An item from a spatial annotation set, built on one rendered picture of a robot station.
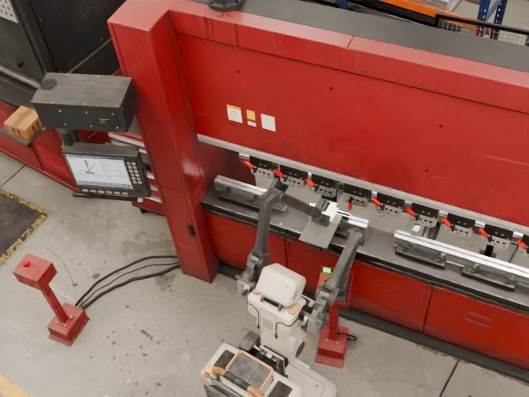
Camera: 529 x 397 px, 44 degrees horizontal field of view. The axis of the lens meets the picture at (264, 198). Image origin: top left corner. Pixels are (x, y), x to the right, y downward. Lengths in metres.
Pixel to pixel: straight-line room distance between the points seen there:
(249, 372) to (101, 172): 1.41
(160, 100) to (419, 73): 1.41
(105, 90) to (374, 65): 1.43
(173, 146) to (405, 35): 1.50
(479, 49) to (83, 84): 2.03
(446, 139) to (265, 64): 0.97
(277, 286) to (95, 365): 1.93
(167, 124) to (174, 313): 1.69
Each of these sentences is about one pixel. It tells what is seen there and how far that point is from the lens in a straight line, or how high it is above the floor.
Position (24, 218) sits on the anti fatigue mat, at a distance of 5.88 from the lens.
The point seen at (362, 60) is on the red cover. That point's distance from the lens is 3.15.
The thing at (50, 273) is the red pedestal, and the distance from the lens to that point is 4.51.
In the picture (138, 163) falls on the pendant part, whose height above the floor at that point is 1.54.
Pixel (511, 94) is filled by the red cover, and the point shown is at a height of 2.24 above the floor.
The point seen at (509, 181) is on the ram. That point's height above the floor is 1.70.
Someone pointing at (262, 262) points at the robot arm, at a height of 1.27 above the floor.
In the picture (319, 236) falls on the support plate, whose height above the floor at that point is 1.00.
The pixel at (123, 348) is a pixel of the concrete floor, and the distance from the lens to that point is 4.92.
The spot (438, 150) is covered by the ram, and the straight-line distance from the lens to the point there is 3.41.
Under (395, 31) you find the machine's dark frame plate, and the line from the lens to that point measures 3.24.
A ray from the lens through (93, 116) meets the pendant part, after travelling 3.64.
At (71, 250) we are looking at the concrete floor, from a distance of 5.53.
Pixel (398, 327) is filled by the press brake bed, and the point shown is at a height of 0.05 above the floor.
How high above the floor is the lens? 4.22
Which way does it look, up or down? 50 degrees down
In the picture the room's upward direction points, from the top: 6 degrees counter-clockwise
